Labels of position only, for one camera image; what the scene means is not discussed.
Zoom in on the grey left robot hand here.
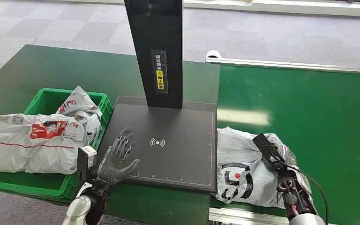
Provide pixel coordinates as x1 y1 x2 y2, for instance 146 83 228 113
97 127 141 186

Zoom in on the small grey package red print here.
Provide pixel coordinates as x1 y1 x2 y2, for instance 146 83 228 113
55 86 103 143

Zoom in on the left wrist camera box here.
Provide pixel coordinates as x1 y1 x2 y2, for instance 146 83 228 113
76 145 98 182

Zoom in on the green plastic basket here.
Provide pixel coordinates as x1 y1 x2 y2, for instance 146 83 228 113
0 88 114 199

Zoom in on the black and yellow column label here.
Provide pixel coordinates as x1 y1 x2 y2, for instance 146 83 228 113
150 49 169 95

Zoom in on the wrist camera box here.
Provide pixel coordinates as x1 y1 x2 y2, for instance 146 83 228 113
76 145 98 182
252 133 288 174

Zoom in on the black weighing scale with column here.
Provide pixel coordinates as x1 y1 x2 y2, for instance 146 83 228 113
97 0 218 194

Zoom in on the short aluminium conveyor frame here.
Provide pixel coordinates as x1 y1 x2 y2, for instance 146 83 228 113
208 207 293 225

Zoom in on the long aluminium conveyor rail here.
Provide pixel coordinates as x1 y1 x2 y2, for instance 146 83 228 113
205 57 360 74

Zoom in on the large grey package red print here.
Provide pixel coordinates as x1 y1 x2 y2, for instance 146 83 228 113
0 113 89 175

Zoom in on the white conveyor roller cap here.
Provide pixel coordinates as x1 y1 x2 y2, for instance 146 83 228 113
205 49 223 63

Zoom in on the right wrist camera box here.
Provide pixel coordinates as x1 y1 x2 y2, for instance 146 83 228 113
252 133 288 174

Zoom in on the grey package with black print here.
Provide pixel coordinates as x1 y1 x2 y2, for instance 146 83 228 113
216 127 313 209

